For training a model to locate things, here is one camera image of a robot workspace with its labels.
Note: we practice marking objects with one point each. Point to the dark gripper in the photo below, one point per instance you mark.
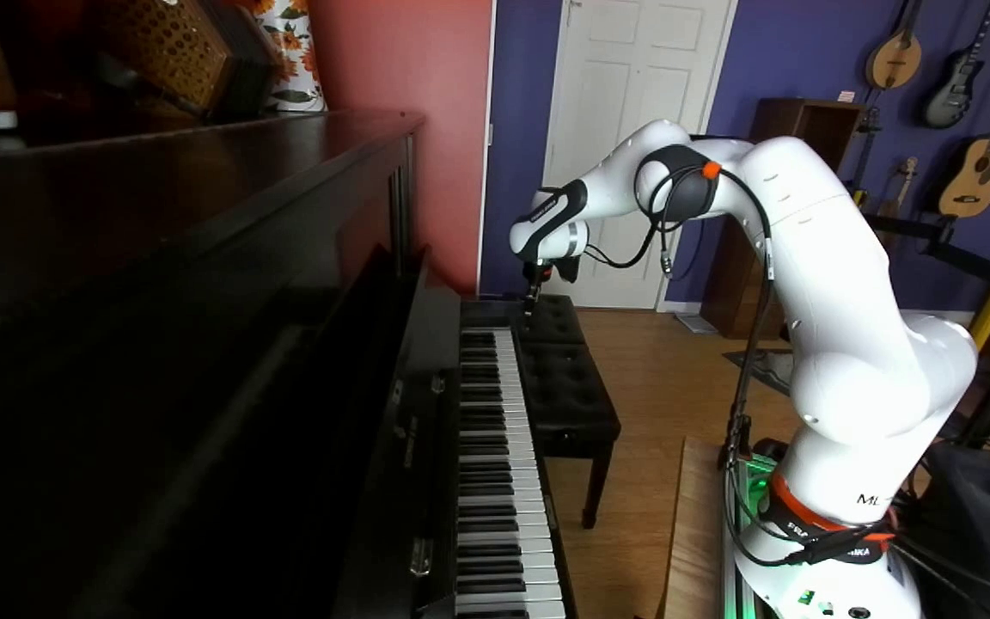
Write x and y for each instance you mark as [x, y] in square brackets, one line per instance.
[545, 269]

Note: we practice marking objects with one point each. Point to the black piano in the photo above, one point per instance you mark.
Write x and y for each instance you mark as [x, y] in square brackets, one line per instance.
[231, 380]

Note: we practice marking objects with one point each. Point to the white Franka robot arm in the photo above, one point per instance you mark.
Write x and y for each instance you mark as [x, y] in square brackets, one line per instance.
[852, 333]

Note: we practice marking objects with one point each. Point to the black piano bench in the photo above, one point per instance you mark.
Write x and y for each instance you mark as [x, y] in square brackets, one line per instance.
[567, 380]

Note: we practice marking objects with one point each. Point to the white panel door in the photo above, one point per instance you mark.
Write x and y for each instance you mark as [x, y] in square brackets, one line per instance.
[634, 106]

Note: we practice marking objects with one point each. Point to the brown wooden cabinet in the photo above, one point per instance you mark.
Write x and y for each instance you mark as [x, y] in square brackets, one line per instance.
[815, 125]

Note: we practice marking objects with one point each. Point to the floral patterned vase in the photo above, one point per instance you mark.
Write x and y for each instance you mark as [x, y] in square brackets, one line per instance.
[295, 53]

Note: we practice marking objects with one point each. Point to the round-bodied mandolin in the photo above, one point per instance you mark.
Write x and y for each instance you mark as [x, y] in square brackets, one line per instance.
[897, 57]

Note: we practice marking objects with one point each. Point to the wicker basket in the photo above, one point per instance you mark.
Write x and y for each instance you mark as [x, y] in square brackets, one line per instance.
[170, 53]

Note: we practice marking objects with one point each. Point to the black metal stand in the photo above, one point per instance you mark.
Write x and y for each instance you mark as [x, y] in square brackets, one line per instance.
[978, 261]

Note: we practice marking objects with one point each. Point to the small wooden ukulele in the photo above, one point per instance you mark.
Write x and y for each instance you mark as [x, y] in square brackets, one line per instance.
[976, 178]

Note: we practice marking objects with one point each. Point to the dark electric guitar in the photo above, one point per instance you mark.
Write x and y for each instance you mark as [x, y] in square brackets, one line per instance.
[954, 91]

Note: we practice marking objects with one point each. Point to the black bag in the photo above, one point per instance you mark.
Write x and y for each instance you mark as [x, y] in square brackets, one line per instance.
[989, 527]

